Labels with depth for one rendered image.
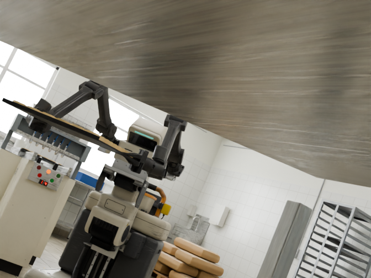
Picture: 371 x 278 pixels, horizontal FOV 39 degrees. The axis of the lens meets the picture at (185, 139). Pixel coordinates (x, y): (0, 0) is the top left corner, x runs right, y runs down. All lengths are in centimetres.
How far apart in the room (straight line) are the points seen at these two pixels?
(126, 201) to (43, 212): 124
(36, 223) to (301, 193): 460
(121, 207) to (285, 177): 536
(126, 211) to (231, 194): 597
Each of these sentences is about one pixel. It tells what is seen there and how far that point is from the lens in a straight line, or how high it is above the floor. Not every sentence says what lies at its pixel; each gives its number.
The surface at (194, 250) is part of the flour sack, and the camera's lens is 785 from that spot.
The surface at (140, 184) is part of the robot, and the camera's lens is 294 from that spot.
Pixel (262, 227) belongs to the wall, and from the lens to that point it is 812.
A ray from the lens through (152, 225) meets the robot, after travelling 326.
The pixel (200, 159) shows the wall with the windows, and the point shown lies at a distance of 950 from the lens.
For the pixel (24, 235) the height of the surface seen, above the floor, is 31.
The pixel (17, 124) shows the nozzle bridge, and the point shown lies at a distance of 483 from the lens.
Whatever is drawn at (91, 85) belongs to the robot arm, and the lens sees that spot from 275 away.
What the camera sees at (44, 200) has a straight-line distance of 418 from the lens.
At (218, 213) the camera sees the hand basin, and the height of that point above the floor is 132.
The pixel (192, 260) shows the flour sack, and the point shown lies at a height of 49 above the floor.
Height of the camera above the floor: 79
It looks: 9 degrees up
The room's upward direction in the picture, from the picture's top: 23 degrees clockwise
